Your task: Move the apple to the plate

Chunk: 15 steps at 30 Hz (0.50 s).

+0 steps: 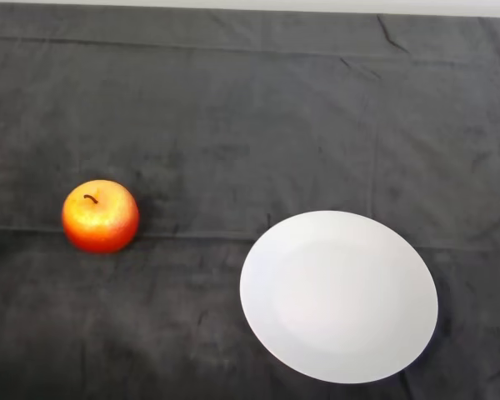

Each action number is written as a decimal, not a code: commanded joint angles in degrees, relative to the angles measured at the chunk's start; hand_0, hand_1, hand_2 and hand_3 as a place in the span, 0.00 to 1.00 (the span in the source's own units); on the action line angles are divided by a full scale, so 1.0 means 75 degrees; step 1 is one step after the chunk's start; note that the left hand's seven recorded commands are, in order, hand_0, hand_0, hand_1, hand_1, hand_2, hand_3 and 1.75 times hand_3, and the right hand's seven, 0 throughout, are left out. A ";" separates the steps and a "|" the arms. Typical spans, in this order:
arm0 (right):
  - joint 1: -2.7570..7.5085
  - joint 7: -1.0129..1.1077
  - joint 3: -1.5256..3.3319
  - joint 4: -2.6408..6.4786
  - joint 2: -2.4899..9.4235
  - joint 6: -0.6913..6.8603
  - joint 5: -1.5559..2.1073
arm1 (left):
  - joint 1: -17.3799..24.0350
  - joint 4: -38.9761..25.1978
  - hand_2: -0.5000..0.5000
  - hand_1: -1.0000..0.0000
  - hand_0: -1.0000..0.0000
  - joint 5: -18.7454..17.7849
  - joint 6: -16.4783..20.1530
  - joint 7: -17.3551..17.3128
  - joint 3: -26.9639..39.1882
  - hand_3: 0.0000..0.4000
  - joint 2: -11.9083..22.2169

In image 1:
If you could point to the red yellow apple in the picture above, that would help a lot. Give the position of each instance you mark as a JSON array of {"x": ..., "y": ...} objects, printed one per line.
[{"x": 102, "y": 223}]

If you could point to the white round plate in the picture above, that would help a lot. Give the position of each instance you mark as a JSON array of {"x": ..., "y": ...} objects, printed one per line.
[{"x": 337, "y": 300}]

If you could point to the black cloth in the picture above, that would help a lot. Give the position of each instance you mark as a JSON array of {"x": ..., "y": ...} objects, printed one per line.
[{"x": 233, "y": 125}]

